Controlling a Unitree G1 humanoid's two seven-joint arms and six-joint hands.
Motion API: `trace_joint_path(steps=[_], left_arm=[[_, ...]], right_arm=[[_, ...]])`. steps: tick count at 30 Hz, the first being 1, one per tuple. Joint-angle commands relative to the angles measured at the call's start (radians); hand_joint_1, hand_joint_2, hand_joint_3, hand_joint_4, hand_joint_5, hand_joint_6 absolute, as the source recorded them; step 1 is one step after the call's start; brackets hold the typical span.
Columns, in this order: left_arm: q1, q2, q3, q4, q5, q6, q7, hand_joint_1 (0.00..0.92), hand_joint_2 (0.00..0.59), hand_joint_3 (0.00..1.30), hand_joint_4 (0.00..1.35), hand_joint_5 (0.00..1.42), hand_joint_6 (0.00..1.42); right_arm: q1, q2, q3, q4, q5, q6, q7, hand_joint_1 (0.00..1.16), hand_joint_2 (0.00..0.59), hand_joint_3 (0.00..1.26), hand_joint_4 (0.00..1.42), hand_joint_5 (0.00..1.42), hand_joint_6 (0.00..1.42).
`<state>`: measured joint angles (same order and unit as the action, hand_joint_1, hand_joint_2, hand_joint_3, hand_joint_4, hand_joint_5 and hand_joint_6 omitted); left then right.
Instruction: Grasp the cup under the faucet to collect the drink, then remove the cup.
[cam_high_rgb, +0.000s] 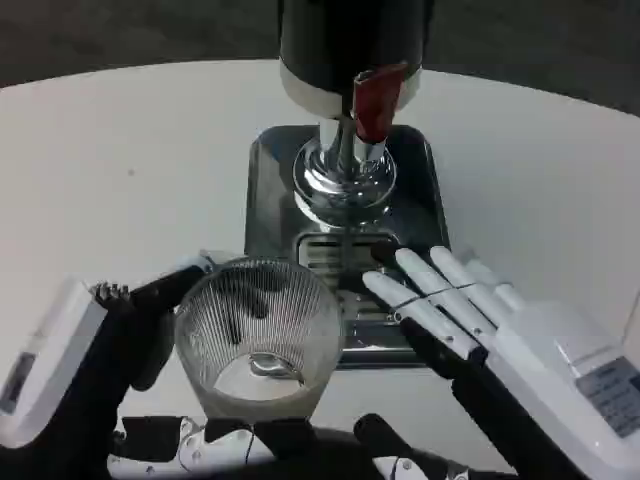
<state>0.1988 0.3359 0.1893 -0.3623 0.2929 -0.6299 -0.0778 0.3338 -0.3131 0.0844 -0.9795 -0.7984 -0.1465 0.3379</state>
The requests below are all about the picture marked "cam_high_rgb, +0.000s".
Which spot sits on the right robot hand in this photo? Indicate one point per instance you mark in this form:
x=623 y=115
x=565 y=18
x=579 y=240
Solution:
x=530 y=360

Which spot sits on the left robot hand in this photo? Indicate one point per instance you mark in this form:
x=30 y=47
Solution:
x=95 y=370

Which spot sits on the clear ribbed glass cup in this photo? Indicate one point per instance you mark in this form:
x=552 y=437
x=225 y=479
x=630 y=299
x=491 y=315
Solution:
x=210 y=320

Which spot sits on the slotted steel tray grid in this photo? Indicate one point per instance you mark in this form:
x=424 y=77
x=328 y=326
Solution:
x=320 y=250

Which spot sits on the steel drip tray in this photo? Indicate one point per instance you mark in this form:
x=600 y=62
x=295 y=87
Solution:
x=267 y=200

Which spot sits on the red tap lever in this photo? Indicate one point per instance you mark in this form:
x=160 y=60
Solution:
x=374 y=102

